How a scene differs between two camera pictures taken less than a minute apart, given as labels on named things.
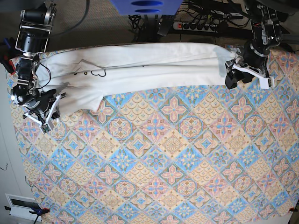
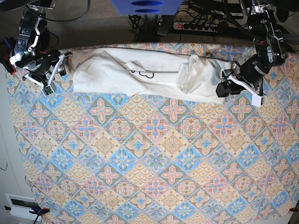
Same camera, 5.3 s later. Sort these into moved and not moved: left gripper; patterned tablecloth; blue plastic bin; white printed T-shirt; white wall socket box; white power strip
Moved: left gripper; white printed T-shirt
Not moved: patterned tablecloth; white wall socket box; blue plastic bin; white power strip
